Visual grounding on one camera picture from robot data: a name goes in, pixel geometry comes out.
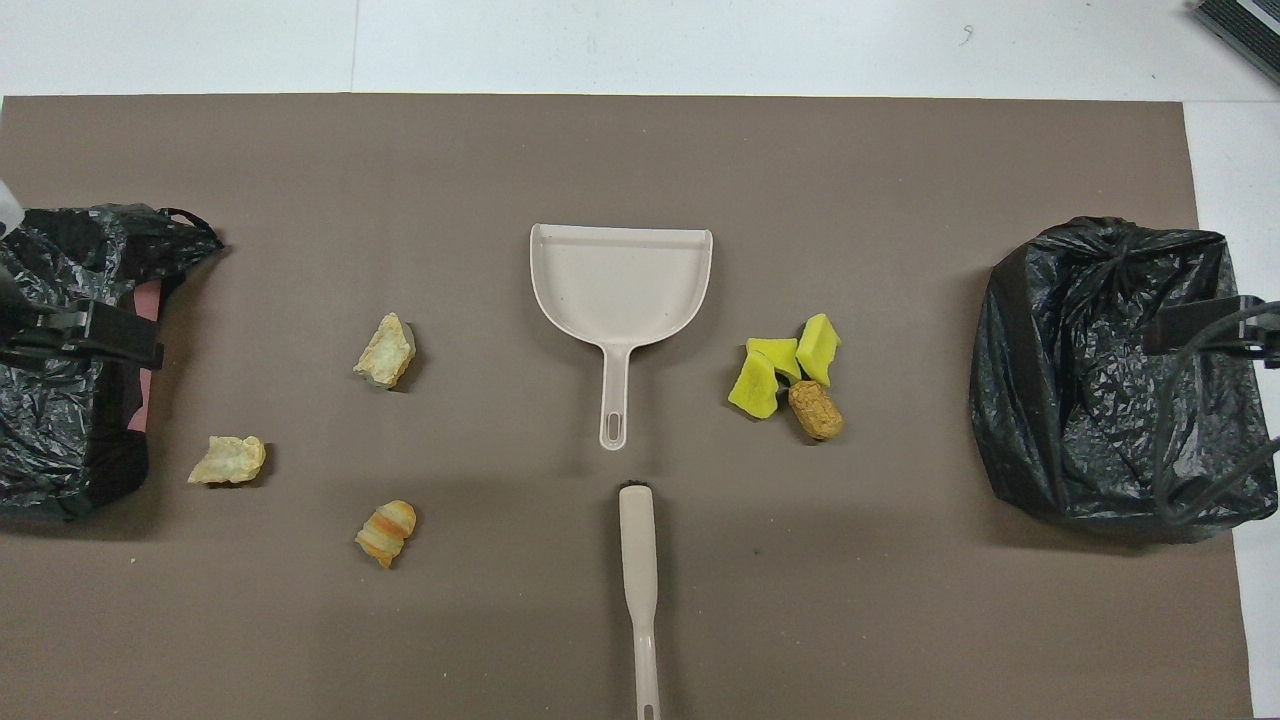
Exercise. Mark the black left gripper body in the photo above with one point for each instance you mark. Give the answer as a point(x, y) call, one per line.
point(14, 305)

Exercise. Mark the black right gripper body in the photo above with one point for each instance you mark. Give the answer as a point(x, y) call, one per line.
point(1272, 335)

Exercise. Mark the yellow sponge piece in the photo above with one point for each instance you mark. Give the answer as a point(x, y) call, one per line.
point(753, 388)
point(775, 358)
point(820, 350)

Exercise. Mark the brown fried nugget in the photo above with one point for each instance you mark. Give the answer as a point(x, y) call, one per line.
point(816, 411)

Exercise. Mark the beige plastic dustpan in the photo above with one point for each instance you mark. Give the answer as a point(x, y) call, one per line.
point(620, 285)

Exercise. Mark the beige brush with black bristles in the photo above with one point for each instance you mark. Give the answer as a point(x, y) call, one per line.
point(638, 560)

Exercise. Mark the pink plastic bin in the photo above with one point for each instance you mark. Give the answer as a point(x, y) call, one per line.
point(150, 300)

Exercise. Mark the black bag over pink bin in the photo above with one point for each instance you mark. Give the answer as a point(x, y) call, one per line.
point(60, 440)

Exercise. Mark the black trash bag bin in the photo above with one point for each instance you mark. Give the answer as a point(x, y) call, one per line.
point(1080, 400)

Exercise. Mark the dark ribbed device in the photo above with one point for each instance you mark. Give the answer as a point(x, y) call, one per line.
point(1245, 30)

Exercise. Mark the brown table mat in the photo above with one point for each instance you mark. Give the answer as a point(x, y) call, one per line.
point(640, 150)

